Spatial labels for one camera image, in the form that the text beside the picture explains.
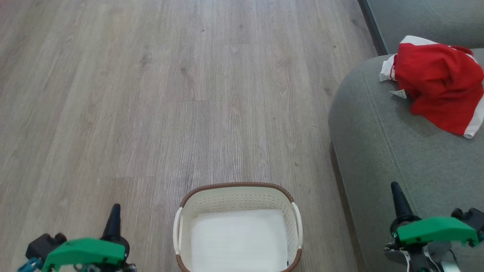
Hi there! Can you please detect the grey fabric sofa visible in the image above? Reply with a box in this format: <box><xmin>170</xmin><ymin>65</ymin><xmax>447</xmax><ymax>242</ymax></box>
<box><xmin>328</xmin><ymin>0</ymin><xmax>484</xmax><ymax>272</ymax></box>

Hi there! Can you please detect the white basket liner cloth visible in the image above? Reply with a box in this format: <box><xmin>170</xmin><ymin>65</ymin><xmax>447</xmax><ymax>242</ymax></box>
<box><xmin>191</xmin><ymin>209</ymin><xmax>289</xmax><ymax>272</ymax></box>

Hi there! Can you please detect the cream laundry basket brown rim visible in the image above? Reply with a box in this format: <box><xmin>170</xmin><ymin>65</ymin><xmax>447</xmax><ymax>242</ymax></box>
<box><xmin>173</xmin><ymin>182</ymin><xmax>304</xmax><ymax>272</ymax></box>

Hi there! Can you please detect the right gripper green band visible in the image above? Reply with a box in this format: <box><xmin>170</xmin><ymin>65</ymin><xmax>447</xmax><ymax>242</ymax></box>
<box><xmin>389</xmin><ymin>181</ymin><xmax>479</xmax><ymax>247</ymax></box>

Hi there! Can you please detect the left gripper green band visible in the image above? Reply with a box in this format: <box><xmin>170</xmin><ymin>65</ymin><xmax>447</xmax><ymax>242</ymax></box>
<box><xmin>42</xmin><ymin>204</ymin><xmax>130</xmax><ymax>272</ymax></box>

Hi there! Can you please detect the red and white clothing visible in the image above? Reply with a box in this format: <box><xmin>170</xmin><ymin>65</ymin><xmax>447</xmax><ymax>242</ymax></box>
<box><xmin>379</xmin><ymin>36</ymin><xmax>484</xmax><ymax>139</ymax></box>

